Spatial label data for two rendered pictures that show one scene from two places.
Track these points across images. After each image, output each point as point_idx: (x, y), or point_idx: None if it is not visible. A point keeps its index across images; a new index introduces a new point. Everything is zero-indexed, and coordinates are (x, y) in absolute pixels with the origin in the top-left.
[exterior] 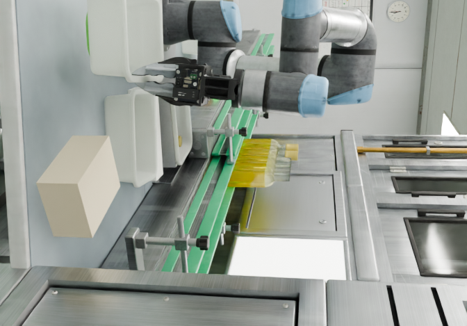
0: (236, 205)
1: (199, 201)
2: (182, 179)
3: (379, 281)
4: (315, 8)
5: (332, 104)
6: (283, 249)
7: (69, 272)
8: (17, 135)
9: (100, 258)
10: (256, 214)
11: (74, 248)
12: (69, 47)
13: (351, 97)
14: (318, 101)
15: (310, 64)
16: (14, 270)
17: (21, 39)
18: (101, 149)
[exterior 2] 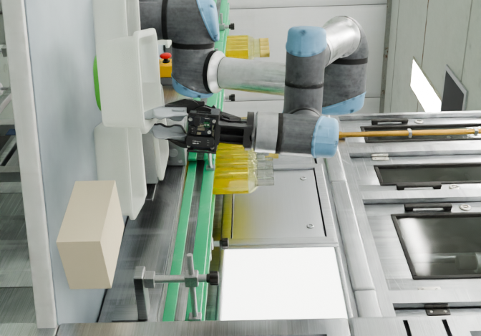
0: (214, 209)
1: (186, 218)
2: (163, 194)
3: (396, 317)
4: (321, 46)
5: (324, 114)
6: (275, 261)
7: (99, 328)
8: (39, 200)
9: (100, 296)
10: (239, 221)
11: (84, 294)
12: (68, 91)
13: (344, 108)
14: (331, 145)
15: (317, 99)
16: (42, 331)
17: (37, 104)
18: (111, 198)
